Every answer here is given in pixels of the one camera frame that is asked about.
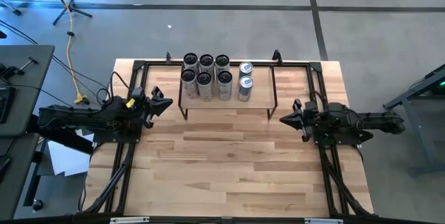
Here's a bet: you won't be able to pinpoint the white metal bracket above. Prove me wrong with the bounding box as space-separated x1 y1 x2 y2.
109 216 151 224
304 218 345 224

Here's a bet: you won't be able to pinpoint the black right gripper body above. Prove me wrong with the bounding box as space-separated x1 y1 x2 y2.
293 98 327 143

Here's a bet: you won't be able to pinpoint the black aluminium table frame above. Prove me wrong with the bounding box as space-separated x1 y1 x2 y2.
78 58 375 218

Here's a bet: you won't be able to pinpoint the dark grey desk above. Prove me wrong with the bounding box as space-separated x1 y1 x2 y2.
0 132 42 221
0 44 56 138

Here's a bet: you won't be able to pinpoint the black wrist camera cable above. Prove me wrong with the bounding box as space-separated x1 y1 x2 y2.
311 90 326 106

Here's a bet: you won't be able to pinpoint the yellow floor cable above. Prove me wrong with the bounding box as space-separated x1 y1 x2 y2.
65 0 90 106

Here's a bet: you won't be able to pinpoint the black round knob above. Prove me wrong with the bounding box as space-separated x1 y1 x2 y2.
31 198 45 213

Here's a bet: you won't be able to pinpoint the black tripod stand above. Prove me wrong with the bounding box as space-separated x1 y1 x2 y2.
38 0 94 26

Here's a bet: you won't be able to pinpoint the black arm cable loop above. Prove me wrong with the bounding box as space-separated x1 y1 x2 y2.
95 71 132 106
347 108 364 133

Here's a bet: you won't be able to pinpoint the blue Red Bull can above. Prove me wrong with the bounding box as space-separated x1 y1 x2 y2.
238 61 254 79

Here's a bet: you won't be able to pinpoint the grey metal cart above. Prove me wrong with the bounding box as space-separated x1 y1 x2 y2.
382 63 445 179

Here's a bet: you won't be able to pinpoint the white beverage can black lid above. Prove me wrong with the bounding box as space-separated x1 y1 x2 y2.
180 68 199 99
214 54 231 75
199 54 216 76
196 72 213 102
217 70 234 102
183 52 200 74

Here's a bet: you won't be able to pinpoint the wooden shelf black metal legs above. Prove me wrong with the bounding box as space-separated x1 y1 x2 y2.
177 62 280 120

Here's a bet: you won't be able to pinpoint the black clamp tool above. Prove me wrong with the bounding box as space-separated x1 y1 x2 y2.
0 56 40 79

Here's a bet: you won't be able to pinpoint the silver blue beverage can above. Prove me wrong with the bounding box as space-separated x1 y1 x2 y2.
237 75 254 103

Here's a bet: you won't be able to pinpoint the black keyboard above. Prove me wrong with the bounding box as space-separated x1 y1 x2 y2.
0 87 15 125

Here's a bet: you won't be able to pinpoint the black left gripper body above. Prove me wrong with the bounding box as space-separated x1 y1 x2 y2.
130 86 165 129

